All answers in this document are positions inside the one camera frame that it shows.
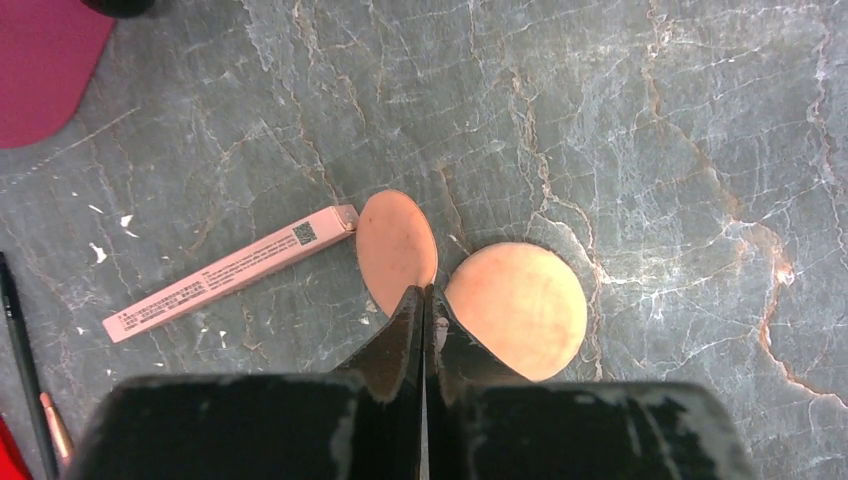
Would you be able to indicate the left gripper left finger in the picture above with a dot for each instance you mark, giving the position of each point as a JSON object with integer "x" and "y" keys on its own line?
{"x": 361, "y": 420}

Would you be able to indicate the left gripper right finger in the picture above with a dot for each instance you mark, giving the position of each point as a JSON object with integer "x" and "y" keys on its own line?
{"x": 486, "y": 421}

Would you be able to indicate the orange round sponge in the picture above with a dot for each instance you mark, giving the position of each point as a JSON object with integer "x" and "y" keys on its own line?
{"x": 524, "y": 303}
{"x": 395, "y": 248}

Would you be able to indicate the black pink drawer organizer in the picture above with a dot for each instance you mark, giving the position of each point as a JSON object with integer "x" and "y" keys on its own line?
{"x": 49, "y": 50}

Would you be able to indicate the pink lip pencil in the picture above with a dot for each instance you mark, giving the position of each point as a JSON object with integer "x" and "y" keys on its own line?
{"x": 59, "y": 433}

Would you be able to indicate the black eyeliner pencil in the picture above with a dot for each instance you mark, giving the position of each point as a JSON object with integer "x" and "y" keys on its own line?
{"x": 26, "y": 365}

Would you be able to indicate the red cloth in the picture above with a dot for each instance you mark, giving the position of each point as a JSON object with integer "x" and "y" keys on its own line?
{"x": 12, "y": 464}

